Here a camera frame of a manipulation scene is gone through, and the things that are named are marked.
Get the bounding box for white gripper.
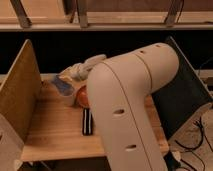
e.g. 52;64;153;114
59;54;107;81

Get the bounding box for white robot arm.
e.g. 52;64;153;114
59;43;179;171

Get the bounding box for white ceramic cup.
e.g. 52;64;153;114
59;82;80;106

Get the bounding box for orange bowl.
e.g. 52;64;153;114
76;86;89;108

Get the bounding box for black white striped object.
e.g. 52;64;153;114
82;108;93;136

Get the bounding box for left wooden side panel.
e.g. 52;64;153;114
0;39;42;171

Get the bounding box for right dark side panel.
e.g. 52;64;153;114
152;37;213;141

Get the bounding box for middle metal shelf bracket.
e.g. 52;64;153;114
76;0;88;28

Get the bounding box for metal shelf bracket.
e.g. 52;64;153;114
76;0;88;28
164;0;182;27
10;0;31;28

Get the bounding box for left metal shelf bracket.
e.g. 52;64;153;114
10;0;31;28

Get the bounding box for right metal shelf bracket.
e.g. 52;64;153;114
164;0;182;27

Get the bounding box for black cables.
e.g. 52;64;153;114
173;56;213;171

